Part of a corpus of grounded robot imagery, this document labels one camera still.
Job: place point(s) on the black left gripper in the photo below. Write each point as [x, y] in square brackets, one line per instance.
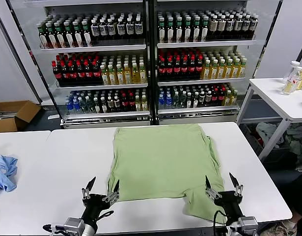
[95, 202]

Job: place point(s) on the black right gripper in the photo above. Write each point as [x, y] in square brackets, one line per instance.
[228, 197]

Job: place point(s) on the light green polo shirt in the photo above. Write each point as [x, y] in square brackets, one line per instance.
[160, 159]

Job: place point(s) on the mixed clothes pile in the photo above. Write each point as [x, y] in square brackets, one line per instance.
[298, 145]

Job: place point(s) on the black plastic crate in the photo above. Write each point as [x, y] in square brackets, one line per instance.
[249, 137]

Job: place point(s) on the grey sneaker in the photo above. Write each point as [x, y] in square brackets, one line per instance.
[285, 228]

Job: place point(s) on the grey cloth pile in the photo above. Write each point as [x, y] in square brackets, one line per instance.
[266, 130]

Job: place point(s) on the person leg black trousers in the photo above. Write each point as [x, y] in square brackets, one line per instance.
[300, 196]

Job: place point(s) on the small dark tea bottle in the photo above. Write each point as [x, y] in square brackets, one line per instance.
[97, 106]
[195, 100]
[104, 106]
[117, 104]
[111, 104]
[202, 99]
[208, 98]

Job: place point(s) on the small clear water bottle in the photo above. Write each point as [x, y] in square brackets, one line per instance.
[83, 106]
[182, 100]
[188, 100]
[175, 101]
[90, 106]

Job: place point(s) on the white paper scrap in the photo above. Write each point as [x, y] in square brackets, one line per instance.
[53, 117]

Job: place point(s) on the small blue water bottle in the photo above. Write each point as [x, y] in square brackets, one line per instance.
[161, 102]
[76, 107]
[69, 107]
[168, 101]

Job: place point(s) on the small yellow drink bottle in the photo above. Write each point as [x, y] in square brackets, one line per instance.
[145, 104]
[227, 98]
[234, 97]
[138, 104]

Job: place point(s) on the small red-cap cola bottle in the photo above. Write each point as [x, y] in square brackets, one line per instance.
[221, 96]
[131, 103]
[124, 103]
[215, 97]

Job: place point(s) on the crumpled light blue cloth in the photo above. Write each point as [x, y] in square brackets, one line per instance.
[4, 172]

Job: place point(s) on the white side table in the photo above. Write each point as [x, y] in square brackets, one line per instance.
[273, 98]

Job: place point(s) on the open cardboard box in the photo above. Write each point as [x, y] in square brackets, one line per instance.
[25, 110]

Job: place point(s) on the yellow-liquid bottle red label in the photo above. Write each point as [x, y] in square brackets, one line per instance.
[289, 86]

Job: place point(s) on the grey metal parts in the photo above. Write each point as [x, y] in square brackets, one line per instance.
[2, 114]

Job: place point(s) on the clear bottle white cap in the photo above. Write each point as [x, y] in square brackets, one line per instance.
[292, 71]

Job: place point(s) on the white drinks display rack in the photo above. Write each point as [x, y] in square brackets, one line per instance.
[91, 47]
[204, 44]

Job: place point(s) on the green-cap dark drink bottle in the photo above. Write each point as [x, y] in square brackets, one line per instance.
[179, 34]
[78, 37]
[204, 32]
[69, 38]
[60, 38]
[162, 34]
[52, 38]
[44, 39]
[170, 34]
[196, 33]
[87, 37]
[187, 33]

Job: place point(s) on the dark tea bottle blue-white label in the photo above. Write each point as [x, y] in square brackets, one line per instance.
[112, 29]
[121, 29]
[254, 24]
[130, 28]
[103, 30]
[229, 25]
[139, 28]
[95, 30]
[238, 24]
[246, 24]

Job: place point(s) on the dark tea bottle beige label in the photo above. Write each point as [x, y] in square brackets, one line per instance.
[221, 25]
[213, 25]

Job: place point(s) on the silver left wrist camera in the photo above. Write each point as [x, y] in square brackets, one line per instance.
[73, 225]

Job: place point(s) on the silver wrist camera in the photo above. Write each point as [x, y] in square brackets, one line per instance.
[247, 225]
[73, 225]

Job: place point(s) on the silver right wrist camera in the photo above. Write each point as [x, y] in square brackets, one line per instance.
[247, 225]

